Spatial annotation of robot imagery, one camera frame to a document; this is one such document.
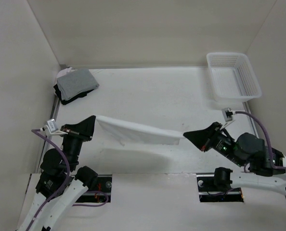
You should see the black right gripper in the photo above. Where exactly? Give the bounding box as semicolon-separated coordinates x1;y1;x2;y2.
183;120;244;166

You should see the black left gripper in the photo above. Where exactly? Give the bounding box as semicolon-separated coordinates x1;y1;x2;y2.
60;115;96;171

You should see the white tank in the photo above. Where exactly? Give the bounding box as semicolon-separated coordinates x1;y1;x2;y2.
96;115;185;145
56;67;76;79

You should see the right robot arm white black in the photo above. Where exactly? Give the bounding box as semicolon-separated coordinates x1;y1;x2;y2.
183;122;286;196

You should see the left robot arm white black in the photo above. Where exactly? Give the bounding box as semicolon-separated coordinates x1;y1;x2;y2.
19;115;98;231

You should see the folded grey tank top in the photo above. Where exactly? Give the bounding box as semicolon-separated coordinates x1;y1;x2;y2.
56;69;99;101

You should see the folded black tank top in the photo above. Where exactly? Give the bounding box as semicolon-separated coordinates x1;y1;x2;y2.
52;84;95;105

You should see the folded white tank top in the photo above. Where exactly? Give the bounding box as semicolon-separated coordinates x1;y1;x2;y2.
56;67;76;79

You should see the white plastic mesh basket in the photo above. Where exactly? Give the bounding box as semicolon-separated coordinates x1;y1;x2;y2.
206;52;262;103

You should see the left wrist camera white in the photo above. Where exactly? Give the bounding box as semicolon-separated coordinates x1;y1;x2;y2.
44;119;66;136

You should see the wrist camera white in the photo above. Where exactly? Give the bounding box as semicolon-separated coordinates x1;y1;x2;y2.
44;119;66;136
221;107;235;130

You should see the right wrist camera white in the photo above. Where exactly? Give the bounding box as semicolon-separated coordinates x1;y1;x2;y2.
221;107;235;130

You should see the metal table edge rail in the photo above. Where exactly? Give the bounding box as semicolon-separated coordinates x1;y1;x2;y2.
35;90;60;173

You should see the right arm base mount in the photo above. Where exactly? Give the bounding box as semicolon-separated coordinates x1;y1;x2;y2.
196;174;244;203

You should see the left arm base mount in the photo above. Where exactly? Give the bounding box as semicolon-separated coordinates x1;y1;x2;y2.
76;175;113;204

